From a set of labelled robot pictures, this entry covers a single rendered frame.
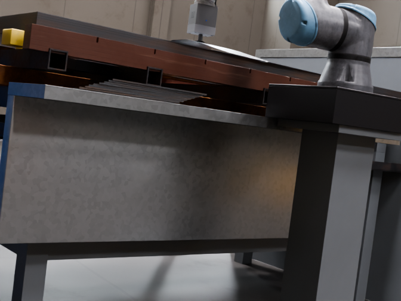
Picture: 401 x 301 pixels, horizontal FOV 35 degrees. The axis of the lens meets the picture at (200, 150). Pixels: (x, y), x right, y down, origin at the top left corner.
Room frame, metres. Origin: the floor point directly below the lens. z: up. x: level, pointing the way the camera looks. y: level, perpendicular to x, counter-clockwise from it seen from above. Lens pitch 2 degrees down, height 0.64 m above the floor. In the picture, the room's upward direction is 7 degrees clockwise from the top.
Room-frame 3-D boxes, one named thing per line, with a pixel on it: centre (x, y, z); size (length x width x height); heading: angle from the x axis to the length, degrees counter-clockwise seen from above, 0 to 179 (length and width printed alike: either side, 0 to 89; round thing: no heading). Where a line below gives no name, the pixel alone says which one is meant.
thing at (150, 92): (1.65, 0.19, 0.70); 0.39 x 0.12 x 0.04; 129
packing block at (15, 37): (1.64, 0.50, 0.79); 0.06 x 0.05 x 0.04; 39
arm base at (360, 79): (1.77, -0.37, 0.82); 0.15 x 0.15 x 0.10
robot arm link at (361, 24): (1.76, -0.36, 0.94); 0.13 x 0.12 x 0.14; 115
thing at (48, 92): (1.85, -0.10, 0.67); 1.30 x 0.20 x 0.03; 129
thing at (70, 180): (1.91, -0.05, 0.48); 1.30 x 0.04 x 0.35; 129
